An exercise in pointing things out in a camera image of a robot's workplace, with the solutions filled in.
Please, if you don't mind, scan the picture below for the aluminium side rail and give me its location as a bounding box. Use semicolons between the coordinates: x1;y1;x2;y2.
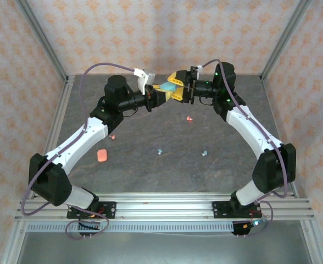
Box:
29;74;76;199
260;74;299;199

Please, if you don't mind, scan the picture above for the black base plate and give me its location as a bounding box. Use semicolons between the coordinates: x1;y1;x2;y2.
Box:
211;201;262;219
66;201;117;219

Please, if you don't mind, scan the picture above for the grey metal sheet panel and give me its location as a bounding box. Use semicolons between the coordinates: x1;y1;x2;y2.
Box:
15;232;313;264

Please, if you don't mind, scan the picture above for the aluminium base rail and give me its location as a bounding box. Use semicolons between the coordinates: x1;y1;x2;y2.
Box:
14;192;315;221

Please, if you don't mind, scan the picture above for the blue earbud charging case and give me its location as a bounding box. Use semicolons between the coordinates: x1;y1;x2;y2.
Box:
160;81;179;92

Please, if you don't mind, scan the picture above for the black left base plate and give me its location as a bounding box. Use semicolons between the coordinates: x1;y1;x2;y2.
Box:
66;201;117;219

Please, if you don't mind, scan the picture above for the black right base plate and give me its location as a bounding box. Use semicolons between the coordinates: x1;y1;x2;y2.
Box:
211;201;262;219

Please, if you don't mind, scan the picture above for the aluminium frame leg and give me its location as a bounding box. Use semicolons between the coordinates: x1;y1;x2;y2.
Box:
1;219;27;264
300;219;323;264

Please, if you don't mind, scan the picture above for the aluminium frame post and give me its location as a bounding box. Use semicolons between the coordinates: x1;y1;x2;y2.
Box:
259;0;314;82
15;0;69;82

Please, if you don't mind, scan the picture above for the slotted grey cable duct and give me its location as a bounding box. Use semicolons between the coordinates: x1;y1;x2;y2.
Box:
26;221;235;233

